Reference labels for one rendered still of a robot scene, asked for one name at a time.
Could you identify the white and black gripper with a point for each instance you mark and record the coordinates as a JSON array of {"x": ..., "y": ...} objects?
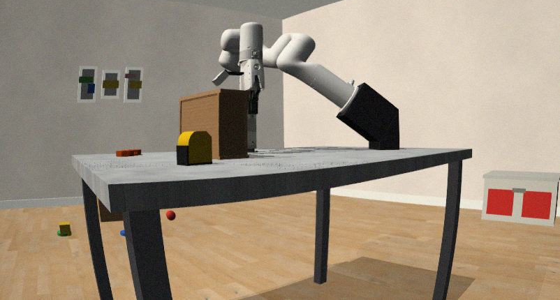
[{"x": 250, "y": 80}]

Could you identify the brown wooden cabinet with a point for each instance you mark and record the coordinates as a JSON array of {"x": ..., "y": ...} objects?
[{"x": 223, "y": 114}]

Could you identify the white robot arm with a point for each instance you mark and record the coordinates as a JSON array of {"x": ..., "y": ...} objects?
[{"x": 289, "y": 54}]

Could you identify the orange spirit level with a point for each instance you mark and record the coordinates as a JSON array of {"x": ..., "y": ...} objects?
[{"x": 135, "y": 152}]

